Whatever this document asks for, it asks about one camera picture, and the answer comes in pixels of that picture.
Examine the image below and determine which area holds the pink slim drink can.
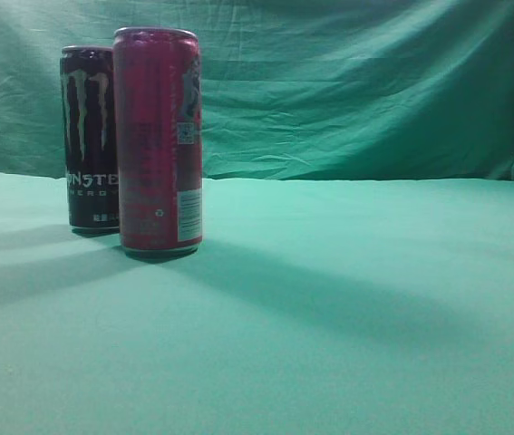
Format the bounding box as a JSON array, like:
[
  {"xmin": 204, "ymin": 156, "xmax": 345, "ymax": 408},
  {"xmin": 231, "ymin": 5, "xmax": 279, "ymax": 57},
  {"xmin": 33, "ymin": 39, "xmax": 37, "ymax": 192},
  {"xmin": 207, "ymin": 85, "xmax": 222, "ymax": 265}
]
[{"xmin": 112, "ymin": 27, "xmax": 203, "ymax": 256}]

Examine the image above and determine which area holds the green table cloth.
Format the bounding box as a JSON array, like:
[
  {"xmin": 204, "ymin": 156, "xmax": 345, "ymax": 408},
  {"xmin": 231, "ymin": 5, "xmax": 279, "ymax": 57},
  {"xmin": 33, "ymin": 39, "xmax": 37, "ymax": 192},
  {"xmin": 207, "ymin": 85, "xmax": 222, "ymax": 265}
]
[{"xmin": 0, "ymin": 174, "xmax": 514, "ymax": 434}]

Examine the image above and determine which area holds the green backdrop cloth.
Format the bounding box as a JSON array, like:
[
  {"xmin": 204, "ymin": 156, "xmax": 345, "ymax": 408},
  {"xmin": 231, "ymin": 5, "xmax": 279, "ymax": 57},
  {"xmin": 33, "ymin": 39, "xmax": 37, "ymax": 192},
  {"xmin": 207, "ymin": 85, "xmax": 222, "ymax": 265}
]
[{"xmin": 0, "ymin": 1, "xmax": 514, "ymax": 180}]

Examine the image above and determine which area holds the black Monster energy can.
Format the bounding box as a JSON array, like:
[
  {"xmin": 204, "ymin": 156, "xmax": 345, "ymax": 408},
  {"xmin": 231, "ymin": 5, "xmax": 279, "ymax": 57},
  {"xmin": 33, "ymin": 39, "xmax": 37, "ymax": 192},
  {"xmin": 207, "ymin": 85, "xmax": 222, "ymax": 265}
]
[{"xmin": 60, "ymin": 45, "xmax": 119, "ymax": 233}]

